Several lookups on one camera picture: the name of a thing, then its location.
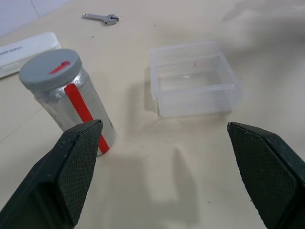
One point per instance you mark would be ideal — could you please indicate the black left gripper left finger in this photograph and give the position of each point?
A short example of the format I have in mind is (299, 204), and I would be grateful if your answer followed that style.
(59, 176)

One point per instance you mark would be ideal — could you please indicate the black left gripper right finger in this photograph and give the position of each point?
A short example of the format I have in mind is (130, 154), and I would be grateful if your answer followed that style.
(269, 171)

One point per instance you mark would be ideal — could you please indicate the grey plastic jar lid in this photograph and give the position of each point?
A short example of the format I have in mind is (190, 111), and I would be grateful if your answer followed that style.
(49, 69)

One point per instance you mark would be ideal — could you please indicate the clear plastic container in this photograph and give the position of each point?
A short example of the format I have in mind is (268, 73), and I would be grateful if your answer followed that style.
(193, 78)

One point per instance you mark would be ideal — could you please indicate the silver jar with grey lid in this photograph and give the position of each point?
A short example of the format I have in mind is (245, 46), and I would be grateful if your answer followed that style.
(78, 102)

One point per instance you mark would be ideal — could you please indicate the white flat plastic case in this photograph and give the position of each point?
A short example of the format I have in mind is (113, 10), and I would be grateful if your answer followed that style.
(21, 55)

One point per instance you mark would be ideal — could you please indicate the silver adjustable wrench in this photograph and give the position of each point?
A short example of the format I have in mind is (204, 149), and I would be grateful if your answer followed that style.
(102, 18)

